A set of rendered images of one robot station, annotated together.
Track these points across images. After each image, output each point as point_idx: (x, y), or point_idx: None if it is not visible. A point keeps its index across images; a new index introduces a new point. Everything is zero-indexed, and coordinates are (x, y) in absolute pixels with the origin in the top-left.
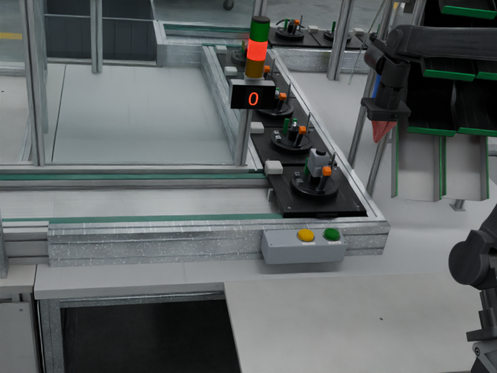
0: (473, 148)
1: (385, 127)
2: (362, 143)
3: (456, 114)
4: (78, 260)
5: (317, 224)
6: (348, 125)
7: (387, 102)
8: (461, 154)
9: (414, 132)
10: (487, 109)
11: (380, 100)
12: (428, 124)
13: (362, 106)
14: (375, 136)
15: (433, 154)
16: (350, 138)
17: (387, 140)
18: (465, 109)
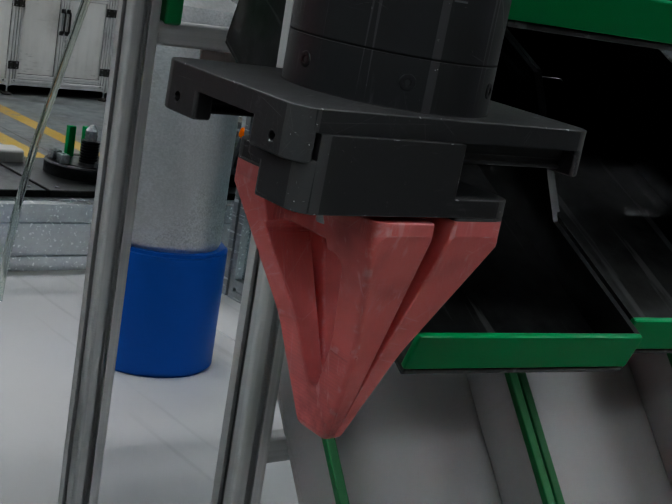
0: (628, 430)
1: (413, 286)
2: None
3: (588, 260)
4: None
5: None
6: (20, 435)
7: (421, 41)
8: (594, 464)
9: (443, 369)
10: (671, 241)
11: (358, 31)
12: (489, 320)
13: (95, 305)
14: (320, 383)
15: (493, 483)
16: (35, 482)
17: (265, 449)
18: (597, 246)
